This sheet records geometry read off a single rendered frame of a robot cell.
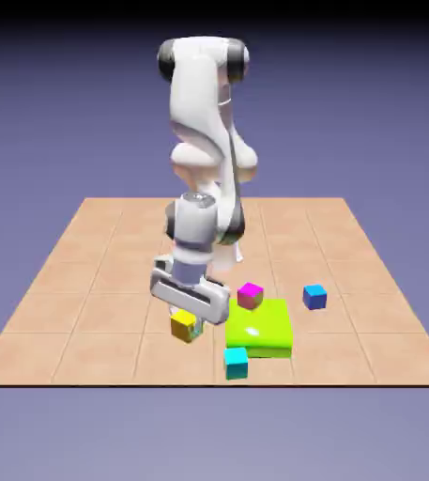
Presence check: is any small cyan cube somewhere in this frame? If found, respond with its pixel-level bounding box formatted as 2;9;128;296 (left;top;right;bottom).
223;347;250;381

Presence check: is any small yellow cube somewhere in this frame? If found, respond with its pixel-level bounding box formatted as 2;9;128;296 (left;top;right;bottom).
170;309;205;344

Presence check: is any large lime green box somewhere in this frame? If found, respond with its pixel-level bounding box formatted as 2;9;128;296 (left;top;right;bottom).
224;298;295;359

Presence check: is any small magenta cube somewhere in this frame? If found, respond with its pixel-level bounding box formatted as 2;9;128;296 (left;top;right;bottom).
237;282;265;312

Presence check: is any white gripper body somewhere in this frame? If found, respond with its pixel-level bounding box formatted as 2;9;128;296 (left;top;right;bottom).
149;267;231;326

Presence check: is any small blue cube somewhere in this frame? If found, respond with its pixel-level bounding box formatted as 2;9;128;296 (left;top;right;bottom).
302;284;329;312

